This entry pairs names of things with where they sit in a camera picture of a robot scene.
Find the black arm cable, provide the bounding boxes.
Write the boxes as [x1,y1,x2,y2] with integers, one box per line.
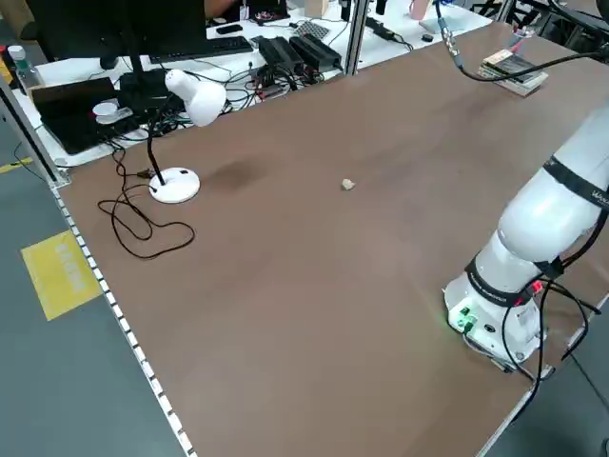
[435,0,609,382]

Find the white round dish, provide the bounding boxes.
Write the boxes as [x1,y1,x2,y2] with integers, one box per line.
[92,102,134,126]

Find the yellow floor sticker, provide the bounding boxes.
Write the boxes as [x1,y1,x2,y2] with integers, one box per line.
[21,230,104,323]

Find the black computer monitor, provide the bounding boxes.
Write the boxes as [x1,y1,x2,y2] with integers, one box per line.
[28,0,208,110]

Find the black keyboard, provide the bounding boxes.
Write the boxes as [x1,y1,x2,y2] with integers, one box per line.
[149,36,255,66]

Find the black power adapter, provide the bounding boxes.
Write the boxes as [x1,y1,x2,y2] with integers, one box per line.
[364,17,396,42]

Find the aluminium frame post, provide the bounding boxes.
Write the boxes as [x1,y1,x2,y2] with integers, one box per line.
[0,78,72,186]
[344,0,370,76]

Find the clear plastic bottle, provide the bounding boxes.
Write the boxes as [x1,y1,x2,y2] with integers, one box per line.
[7,45,42,91]

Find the white desk lamp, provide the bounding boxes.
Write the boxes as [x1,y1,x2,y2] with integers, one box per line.
[147,69,227,205]

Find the dark book with hands cover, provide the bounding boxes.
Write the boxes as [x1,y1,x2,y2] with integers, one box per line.
[480,49,548,85]

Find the black laptop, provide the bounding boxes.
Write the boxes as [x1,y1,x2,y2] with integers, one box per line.
[30,75,126,156]

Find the black lamp cable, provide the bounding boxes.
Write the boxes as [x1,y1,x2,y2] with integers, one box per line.
[98,147,196,261]

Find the checkered grid board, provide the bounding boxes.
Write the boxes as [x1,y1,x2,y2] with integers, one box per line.
[292,19,330,40]

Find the person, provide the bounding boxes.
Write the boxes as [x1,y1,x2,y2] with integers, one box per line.
[204,0,237,18]

